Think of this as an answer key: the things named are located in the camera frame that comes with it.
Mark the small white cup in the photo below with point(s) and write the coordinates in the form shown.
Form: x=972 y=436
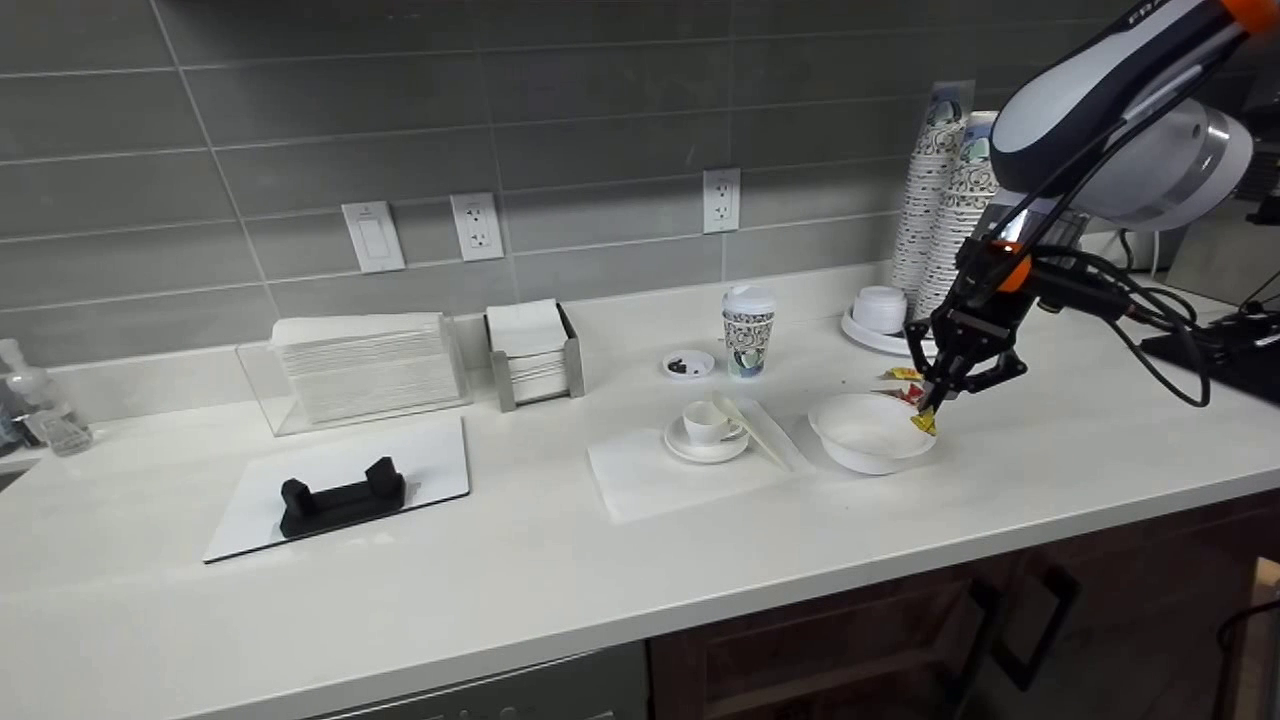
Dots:
x=880 y=311

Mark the lidded patterned paper cup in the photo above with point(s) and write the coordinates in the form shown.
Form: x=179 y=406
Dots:
x=750 y=333

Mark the white flat board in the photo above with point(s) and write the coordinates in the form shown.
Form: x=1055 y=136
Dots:
x=432 y=464

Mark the white teacup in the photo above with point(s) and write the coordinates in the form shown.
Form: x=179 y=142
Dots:
x=705 y=420

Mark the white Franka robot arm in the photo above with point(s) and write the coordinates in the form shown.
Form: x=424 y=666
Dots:
x=1103 y=114

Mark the white saucer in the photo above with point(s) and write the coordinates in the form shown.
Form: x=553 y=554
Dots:
x=710 y=453

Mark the dark wooden cabinet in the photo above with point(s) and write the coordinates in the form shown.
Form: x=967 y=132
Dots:
x=826 y=653

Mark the black flat base plate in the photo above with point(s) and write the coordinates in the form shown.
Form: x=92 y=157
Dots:
x=1243 y=363

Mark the round white cup tray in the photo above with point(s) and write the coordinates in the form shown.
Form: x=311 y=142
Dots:
x=866 y=336

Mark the patterned paper cup stack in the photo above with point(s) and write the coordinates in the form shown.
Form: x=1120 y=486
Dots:
x=960 y=225
x=921 y=202

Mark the white wall outlet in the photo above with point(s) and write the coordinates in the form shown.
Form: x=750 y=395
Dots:
x=477 y=225
x=723 y=202

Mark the white light switch plate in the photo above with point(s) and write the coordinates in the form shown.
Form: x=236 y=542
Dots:
x=373 y=237

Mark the small white round dish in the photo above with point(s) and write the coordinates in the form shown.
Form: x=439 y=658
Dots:
x=691 y=366

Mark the white napkin stack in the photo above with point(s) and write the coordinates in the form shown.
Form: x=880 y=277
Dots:
x=525 y=330

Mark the clear acrylic box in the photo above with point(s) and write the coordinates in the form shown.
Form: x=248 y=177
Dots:
x=350 y=372

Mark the white rectangular mat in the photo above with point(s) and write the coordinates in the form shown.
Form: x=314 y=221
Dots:
x=654 y=486

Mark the white bowl plate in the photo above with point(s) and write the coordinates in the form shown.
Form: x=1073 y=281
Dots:
x=873 y=434

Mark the black bone-shaped object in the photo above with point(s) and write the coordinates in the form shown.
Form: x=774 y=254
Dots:
x=343 y=502

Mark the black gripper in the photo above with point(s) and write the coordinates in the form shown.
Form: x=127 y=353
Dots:
x=990 y=296

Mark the metal napkin holder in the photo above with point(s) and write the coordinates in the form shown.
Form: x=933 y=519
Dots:
x=577 y=363

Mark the short yellow sachet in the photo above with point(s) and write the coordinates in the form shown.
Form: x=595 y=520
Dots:
x=903 y=372

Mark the red sachet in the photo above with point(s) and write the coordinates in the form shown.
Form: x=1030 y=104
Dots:
x=910 y=395

